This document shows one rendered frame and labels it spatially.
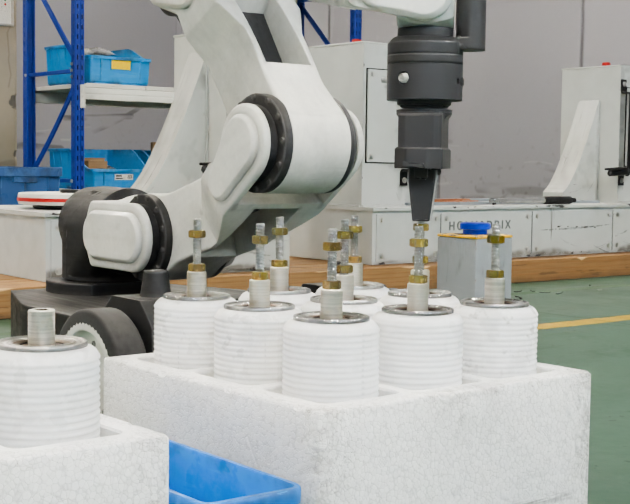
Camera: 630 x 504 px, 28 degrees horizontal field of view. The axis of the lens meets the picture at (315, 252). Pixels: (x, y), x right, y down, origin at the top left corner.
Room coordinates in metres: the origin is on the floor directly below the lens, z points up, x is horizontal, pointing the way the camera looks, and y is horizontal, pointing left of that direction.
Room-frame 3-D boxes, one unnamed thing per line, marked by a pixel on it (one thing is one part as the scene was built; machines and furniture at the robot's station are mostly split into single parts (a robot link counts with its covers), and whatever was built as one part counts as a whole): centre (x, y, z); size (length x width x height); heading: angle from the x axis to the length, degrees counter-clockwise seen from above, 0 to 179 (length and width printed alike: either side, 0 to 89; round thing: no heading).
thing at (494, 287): (1.38, -0.20, 0.26); 0.02 x 0.02 x 0.03
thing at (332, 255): (1.23, -0.02, 0.30); 0.01 x 0.01 x 0.08
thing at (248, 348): (1.32, 0.06, 0.16); 0.10 x 0.10 x 0.18
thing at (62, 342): (1.03, 0.23, 0.25); 0.08 x 0.08 x 0.01
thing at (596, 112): (4.69, -0.60, 0.45); 1.51 x 0.57 x 0.74; 128
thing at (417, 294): (1.30, -0.11, 0.26); 0.02 x 0.02 x 0.03
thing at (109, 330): (1.74, 0.30, 0.10); 0.20 x 0.05 x 0.20; 38
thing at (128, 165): (6.63, 1.14, 0.36); 0.50 x 0.38 x 0.21; 39
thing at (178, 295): (1.41, 0.13, 0.25); 0.08 x 0.08 x 0.01
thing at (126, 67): (6.64, 1.16, 0.89); 0.50 x 0.38 x 0.21; 39
